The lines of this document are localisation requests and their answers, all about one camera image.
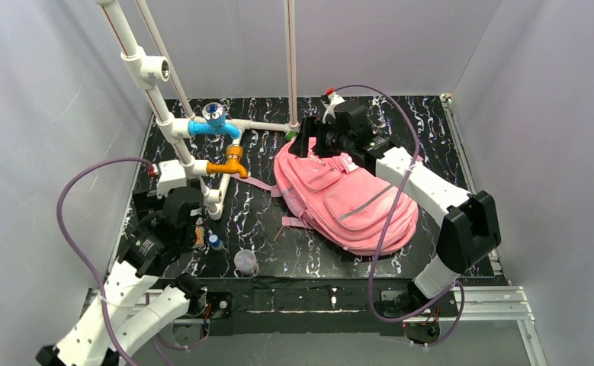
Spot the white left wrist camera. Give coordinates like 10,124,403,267
148,160,188,199

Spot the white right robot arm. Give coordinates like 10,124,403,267
289,100,502,319

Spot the orange book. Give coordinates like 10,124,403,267
192,226,204,249

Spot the black front mounting rail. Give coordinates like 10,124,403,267
140,274,499,339

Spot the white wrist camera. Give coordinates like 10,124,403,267
320,88,345,124
148,160,188,199

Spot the blue plastic tap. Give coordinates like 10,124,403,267
188,102,241,140

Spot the clear plastic cup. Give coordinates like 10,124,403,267
234,249,258,275

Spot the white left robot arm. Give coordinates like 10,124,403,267
35,187,207,365

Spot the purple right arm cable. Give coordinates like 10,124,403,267
326,85,465,349

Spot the white PVC pipe frame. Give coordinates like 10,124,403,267
96,0,300,220

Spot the small blue capped bottle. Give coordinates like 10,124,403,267
207,233,223,251

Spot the orange plastic tap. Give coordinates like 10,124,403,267
206,144,249,179

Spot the bent brown allen key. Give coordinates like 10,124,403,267
273,227,283,242

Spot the pink student backpack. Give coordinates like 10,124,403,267
245,143,419,255

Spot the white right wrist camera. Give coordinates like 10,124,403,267
320,88,345,124

